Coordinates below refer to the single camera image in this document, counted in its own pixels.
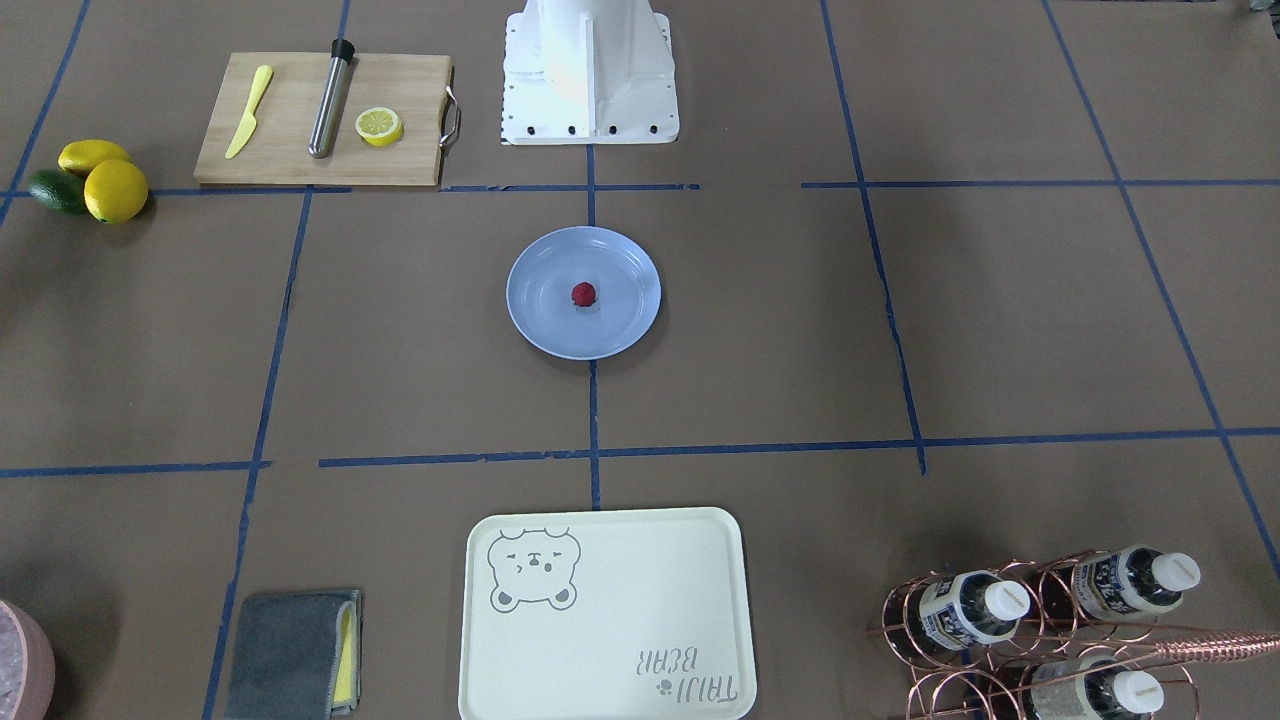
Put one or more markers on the blue round plate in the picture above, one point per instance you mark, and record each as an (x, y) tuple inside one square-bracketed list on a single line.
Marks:
[(540, 281)]

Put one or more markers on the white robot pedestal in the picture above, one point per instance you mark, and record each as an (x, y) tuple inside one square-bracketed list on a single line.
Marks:
[(588, 73)]

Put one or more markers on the cream bear tray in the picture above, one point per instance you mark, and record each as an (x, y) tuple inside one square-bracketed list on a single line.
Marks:
[(624, 614)]

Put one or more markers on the yellow plastic knife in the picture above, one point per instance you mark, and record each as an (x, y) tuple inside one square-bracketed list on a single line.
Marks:
[(248, 121)]

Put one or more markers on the yellow lemon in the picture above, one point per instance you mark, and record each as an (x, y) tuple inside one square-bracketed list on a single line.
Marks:
[(81, 157), (115, 191)]

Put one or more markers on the grey folded cloth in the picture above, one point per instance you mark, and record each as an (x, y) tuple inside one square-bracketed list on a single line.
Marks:
[(297, 656)]

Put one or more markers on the dark drink bottle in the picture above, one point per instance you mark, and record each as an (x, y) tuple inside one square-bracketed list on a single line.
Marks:
[(1137, 582), (1091, 687), (953, 613)]

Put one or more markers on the steel rod black tip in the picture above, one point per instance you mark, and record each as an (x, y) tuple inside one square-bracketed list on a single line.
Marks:
[(324, 133)]

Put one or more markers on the green avocado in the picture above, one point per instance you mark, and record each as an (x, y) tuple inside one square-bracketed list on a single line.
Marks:
[(58, 190)]

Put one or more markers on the red strawberry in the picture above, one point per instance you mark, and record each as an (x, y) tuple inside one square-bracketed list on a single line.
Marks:
[(583, 294)]

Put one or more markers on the copper wire bottle rack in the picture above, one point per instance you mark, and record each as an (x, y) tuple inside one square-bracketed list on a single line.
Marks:
[(993, 681)]

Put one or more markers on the lemon half slice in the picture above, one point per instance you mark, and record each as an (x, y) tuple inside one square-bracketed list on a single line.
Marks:
[(379, 127)]

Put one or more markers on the pink bowl of ice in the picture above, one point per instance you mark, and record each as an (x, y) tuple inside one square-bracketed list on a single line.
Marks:
[(28, 665)]

